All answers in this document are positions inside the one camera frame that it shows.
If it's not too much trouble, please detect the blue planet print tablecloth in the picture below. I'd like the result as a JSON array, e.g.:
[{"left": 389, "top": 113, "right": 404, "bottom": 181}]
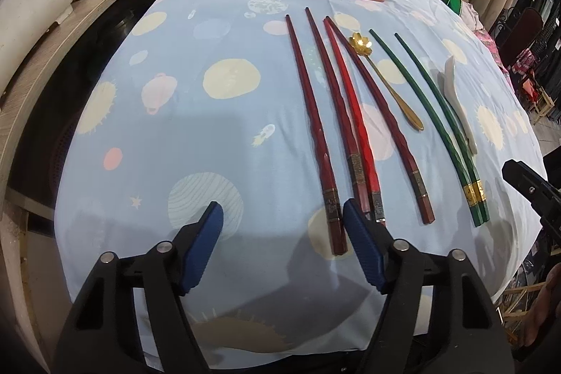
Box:
[{"left": 53, "top": 0, "right": 550, "bottom": 361}]

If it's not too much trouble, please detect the row of hanging clothes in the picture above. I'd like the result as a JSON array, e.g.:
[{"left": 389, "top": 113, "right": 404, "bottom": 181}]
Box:
[{"left": 523, "top": 0, "right": 561, "bottom": 94}]

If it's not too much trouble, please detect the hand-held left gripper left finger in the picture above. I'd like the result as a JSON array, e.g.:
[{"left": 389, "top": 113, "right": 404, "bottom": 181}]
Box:
[{"left": 53, "top": 201, "right": 224, "bottom": 374}]

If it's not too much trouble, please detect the gold flower spoon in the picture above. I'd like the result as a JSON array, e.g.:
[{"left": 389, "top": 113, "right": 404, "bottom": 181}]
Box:
[{"left": 348, "top": 32, "right": 425, "bottom": 133}]

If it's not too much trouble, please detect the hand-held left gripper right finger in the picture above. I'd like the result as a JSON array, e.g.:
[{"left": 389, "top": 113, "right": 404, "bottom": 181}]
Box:
[{"left": 343, "top": 198, "right": 511, "bottom": 374}]

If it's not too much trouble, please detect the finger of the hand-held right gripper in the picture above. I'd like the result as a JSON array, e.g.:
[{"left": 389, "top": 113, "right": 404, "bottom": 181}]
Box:
[{"left": 502, "top": 159, "right": 561, "bottom": 252}]

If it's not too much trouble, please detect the pink printed cloth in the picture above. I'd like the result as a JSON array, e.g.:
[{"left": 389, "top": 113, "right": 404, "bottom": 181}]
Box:
[{"left": 459, "top": 1, "right": 510, "bottom": 70}]

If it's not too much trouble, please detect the dark red chopstick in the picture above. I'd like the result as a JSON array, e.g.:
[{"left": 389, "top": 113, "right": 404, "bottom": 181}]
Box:
[
  {"left": 285, "top": 14, "right": 349, "bottom": 256},
  {"left": 304, "top": 7, "right": 371, "bottom": 213},
  {"left": 326, "top": 17, "right": 436, "bottom": 225}
]

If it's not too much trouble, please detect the white plastic storage bin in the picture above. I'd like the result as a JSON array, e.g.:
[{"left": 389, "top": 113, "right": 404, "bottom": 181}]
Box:
[{"left": 0, "top": 0, "right": 76, "bottom": 96}]

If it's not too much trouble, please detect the green chopstick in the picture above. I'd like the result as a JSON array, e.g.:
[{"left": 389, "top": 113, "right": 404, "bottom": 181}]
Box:
[{"left": 394, "top": 32, "right": 490, "bottom": 225}]

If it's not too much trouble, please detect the pair of green chopsticks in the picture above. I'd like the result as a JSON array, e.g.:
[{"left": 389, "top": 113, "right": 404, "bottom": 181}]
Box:
[{"left": 369, "top": 29, "right": 483, "bottom": 228}]

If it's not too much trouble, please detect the bright red chopstick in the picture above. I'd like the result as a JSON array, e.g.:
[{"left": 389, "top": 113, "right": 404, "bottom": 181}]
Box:
[{"left": 323, "top": 17, "right": 387, "bottom": 224}]

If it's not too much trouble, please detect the wooden side counter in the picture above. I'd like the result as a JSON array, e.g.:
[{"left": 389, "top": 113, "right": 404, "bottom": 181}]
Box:
[{"left": 0, "top": 0, "right": 187, "bottom": 193}]

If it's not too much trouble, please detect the wooden stool frame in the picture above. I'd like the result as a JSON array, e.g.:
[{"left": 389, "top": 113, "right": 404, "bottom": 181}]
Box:
[{"left": 521, "top": 82, "right": 561, "bottom": 126}]

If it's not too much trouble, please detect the black chair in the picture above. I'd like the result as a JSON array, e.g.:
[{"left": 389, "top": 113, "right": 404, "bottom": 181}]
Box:
[{"left": 494, "top": 6, "right": 545, "bottom": 69}]

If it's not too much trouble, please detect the person's right hand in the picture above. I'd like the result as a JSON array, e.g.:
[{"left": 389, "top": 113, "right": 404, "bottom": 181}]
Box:
[{"left": 521, "top": 269, "right": 561, "bottom": 351}]

